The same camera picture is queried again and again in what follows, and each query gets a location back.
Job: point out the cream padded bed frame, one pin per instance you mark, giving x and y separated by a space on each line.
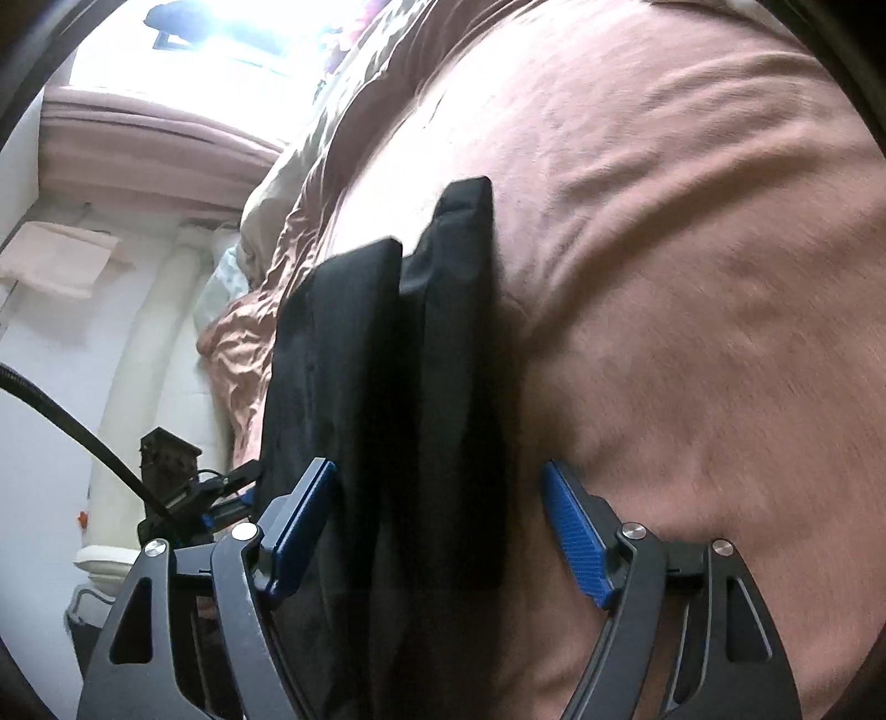
149 360

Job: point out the pink bed sheet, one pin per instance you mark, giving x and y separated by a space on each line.
657 277

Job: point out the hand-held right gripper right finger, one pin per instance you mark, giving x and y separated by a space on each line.
578 536

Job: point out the black garment with yellow print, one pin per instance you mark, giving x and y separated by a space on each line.
360 415

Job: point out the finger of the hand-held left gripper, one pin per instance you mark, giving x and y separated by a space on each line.
228 514
239 474

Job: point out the pink ribbed cushion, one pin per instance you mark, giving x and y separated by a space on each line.
152 138

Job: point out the white pillow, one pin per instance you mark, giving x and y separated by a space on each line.
225 280

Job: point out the beige duvet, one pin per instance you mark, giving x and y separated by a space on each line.
325 145

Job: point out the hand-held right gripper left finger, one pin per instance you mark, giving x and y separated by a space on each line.
301 526

